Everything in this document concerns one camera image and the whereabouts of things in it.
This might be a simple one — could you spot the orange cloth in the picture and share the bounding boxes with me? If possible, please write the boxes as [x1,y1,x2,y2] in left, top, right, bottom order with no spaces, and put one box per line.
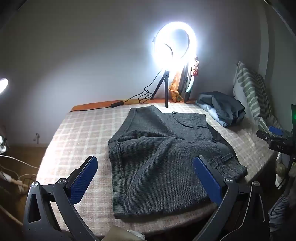
[168,71,185,102]

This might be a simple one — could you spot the leaning colourful items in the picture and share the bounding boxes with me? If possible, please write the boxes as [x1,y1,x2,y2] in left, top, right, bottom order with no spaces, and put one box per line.
[180,56,200,103]

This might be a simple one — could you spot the white power strip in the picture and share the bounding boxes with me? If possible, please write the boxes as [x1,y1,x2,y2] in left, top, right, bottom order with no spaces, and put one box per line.
[0,170,25,193]

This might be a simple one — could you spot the black ring light cable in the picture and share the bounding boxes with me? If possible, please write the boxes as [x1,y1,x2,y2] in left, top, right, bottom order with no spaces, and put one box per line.
[69,70,162,113]

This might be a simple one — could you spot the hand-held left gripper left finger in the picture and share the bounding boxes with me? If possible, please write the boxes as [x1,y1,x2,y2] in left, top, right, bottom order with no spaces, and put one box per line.
[23,156,99,241]

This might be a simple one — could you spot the pile of blue grey clothes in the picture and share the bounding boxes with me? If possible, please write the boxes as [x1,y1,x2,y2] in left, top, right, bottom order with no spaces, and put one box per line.
[195,91,246,128]

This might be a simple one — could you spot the black tripod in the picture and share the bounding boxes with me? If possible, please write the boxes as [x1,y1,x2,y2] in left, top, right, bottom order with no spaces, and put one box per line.
[150,70,171,108]

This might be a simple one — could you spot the lamp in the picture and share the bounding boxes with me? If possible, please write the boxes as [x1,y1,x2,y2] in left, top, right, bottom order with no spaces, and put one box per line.
[0,78,9,95]

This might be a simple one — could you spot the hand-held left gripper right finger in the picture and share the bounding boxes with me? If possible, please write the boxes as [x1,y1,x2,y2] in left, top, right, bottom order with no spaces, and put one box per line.
[192,155,270,241]

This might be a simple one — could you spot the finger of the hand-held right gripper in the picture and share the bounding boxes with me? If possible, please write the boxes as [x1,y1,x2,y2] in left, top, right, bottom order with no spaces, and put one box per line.
[256,126,292,141]

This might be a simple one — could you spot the green striped pillow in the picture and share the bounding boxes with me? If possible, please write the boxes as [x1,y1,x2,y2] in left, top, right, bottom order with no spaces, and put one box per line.
[232,61,281,132]

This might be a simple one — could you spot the dark grey pants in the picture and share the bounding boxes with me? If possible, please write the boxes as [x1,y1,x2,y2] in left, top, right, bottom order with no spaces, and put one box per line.
[108,105,248,219]

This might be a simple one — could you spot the white cable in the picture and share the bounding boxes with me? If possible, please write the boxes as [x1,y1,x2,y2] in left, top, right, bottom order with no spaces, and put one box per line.
[0,154,40,186]

